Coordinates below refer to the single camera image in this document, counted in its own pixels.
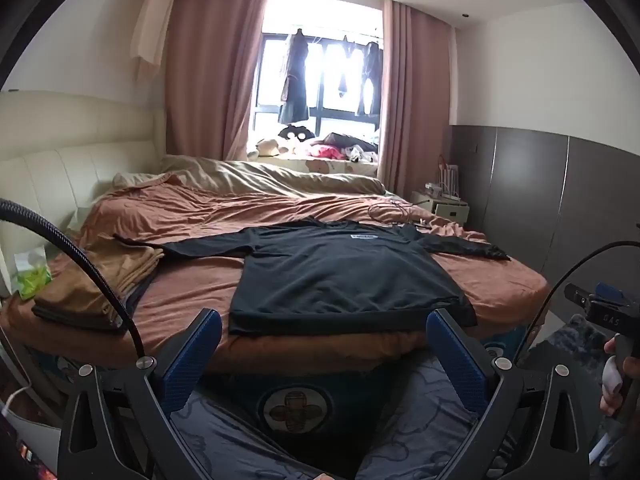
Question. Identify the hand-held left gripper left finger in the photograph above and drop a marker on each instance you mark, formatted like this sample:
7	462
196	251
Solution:
192	360

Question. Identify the striped gift bag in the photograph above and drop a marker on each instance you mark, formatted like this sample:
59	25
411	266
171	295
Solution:
450	177

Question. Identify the beige duvet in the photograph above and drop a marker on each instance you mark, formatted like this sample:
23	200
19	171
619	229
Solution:
280	172

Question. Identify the white nightstand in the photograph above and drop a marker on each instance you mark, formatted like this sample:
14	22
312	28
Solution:
445	207

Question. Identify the cream hanging cloth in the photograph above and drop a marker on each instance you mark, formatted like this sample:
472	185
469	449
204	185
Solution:
150	30

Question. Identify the small dark hanging garment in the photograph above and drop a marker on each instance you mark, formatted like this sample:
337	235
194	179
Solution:
345	67

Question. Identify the folded brown clothes stack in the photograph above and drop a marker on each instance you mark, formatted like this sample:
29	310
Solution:
85	290

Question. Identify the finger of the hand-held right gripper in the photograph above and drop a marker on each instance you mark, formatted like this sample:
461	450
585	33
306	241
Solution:
577	296
607	292

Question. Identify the bear print window cushion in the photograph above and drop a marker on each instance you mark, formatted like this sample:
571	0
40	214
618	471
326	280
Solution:
320	166

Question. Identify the orange-brown blanket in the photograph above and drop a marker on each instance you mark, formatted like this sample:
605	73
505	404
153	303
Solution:
200	220

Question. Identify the black and white plush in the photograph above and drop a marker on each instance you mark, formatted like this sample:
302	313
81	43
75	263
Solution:
296	132

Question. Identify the pink curtain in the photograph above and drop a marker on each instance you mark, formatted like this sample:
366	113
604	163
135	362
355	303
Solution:
412	100
210	75

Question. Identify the beige bear plush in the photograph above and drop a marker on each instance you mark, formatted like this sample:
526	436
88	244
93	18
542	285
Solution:
270	147

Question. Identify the long dark hanging garment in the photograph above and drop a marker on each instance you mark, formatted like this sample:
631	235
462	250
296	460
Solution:
295	75

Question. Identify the dark blue hanging garment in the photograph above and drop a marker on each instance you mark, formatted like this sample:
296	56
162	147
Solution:
369	77

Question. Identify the black long-sleeve shirt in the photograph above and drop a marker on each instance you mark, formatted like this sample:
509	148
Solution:
345	270

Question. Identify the person's right hand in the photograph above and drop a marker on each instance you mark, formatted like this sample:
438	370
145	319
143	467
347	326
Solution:
612	375

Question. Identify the cream padded headboard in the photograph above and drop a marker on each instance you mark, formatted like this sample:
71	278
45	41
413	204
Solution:
65	160

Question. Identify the person's grey patterned trousers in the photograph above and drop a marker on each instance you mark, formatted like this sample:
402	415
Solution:
240	440

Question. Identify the pile of mixed clothes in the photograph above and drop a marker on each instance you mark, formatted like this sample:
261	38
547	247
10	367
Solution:
340	147

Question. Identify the window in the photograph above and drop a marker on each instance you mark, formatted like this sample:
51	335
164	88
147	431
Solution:
325	20

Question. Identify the white storage box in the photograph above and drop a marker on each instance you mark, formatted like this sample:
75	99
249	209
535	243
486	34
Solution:
30	432

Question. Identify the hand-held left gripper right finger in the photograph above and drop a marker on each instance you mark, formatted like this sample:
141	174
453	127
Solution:
452	360

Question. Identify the green tissue pack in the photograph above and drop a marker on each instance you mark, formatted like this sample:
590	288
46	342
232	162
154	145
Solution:
32	275

